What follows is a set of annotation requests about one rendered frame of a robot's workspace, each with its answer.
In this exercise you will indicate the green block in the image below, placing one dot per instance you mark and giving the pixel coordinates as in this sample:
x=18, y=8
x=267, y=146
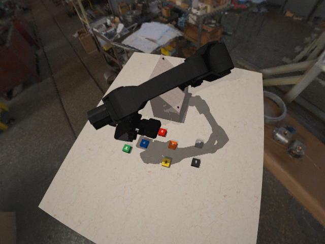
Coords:
x=127, y=148

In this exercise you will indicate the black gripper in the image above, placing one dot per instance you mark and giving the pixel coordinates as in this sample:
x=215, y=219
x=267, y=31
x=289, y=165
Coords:
x=148, y=128

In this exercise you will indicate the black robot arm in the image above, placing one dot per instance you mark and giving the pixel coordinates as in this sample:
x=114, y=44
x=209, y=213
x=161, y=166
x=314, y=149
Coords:
x=210, y=62

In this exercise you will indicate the red block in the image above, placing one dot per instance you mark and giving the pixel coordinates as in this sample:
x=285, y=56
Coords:
x=162, y=132

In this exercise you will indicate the yellow block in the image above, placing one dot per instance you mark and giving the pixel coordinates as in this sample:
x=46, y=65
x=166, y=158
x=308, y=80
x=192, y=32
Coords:
x=166, y=162

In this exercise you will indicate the blue block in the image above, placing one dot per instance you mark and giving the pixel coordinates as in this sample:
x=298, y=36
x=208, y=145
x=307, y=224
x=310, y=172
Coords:
x=144, y=143

